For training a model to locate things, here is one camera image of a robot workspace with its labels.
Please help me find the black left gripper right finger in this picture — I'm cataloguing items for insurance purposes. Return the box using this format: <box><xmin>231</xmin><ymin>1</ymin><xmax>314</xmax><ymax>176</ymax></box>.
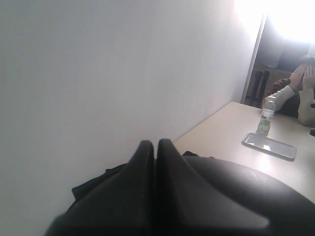
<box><xmin>157</xmin><ymin>139</ymin><xmax>269</xmax><ymax>236</ymax></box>

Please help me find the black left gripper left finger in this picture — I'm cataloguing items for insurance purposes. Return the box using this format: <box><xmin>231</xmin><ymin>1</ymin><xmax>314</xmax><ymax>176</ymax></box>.
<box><xmin>46</xmin><ymin>140</ymin><xmax>154</xmax><ymax>236</ymax></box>

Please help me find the black helmet with tinted visor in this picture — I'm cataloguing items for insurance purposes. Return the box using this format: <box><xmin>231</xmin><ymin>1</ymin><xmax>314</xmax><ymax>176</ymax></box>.
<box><xmin>75</xmin><ymin>155</ymin><xmax>315</xmax><ymax>236</ymax></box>

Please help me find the grey rectangular tray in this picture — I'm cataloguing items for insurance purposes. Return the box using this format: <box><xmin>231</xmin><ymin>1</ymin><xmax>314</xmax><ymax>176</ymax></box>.
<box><xmin>242</xmin><ymin>133</ymin><xmax>297</xmax><ymax>161</ymax></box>

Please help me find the clear plastic water bottle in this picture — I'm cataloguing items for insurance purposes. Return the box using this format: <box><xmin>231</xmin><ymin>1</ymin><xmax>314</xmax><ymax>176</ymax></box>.
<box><xmin>257</xmin><ymin>96</ymin><xmax>276</xmax><ymax>135</ymax></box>

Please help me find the seated person in background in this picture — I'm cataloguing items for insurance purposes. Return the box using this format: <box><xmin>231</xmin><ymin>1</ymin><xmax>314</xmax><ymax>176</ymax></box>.
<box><xmin>261</xmin><ymin>56</ymin><xmax>315</xmax><ymax>127</ymax></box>

